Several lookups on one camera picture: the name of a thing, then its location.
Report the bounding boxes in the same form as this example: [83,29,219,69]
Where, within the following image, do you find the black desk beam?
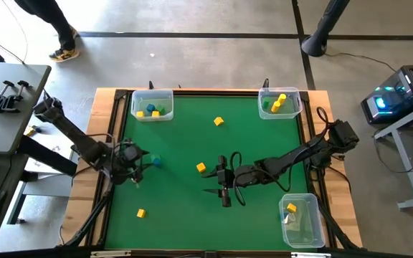
[16,134,78,176]

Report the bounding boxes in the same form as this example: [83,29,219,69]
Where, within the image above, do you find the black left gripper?
[115,141,156,184]

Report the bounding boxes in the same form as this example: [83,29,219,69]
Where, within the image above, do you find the black floor pole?
[300,0,351,58]

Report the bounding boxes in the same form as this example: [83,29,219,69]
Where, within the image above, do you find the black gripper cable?
[229,151,251,208]

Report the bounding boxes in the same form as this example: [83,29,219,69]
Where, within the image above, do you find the green table mat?
[105,93,308,251]

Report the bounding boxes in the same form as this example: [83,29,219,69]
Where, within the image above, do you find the black desktop computer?
[360,64,413,125]

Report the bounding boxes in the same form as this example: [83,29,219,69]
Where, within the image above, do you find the person's legs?
[14,0,81,64]

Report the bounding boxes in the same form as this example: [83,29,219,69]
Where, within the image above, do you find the grey metal stand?
[373,100,413,211]

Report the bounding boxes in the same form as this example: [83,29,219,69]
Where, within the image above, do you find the small yellow tool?
[24,125,43,138]

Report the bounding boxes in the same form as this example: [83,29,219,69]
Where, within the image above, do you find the black frame strut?
[317,199,360,250]
[62,186,116,248]

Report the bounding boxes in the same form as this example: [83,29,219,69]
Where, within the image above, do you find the clear plastic bin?
[257,86,303,120]
[130,88,175,123]
[278,193,326,249]

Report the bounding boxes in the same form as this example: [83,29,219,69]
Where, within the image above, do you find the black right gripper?
[201,155,257,209]

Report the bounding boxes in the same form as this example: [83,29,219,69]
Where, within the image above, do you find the dark desk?
[0,153,27,244]

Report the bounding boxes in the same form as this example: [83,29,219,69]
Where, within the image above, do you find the black floor cable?
[323,52,398,73]

